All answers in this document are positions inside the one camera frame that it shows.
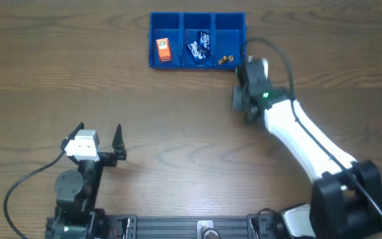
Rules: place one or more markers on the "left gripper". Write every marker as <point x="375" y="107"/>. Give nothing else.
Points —
<point x="108" y="160"/>

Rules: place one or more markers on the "orange candy box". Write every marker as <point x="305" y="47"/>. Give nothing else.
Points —
<point x="163" y="49"/>

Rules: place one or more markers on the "blue candy pack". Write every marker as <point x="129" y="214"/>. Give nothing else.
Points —
<point x="196" y="53"/>
<point x="204" y="39"/>

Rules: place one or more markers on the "gold candy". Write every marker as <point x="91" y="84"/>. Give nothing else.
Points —
<point x="224" y="60"/>

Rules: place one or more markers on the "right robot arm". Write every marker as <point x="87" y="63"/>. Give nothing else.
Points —
<point x="297" y="136"/>

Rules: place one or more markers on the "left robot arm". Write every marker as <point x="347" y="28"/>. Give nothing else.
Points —
<point x="68" y="186"/>

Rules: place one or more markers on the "blue tray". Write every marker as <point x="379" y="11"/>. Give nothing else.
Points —
<point x="230" y="36"/>

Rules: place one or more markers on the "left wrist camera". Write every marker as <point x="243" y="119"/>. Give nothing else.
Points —
<point x="83" y="146"/>

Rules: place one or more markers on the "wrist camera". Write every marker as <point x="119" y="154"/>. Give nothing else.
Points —
<point x="83" y="146"/>
<point x="260" y="64"/>

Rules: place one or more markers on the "mounting rail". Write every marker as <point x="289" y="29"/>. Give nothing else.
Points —
<point x="171" y="227"/>

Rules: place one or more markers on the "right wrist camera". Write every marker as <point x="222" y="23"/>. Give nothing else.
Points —
<point x="260" y="64"/>

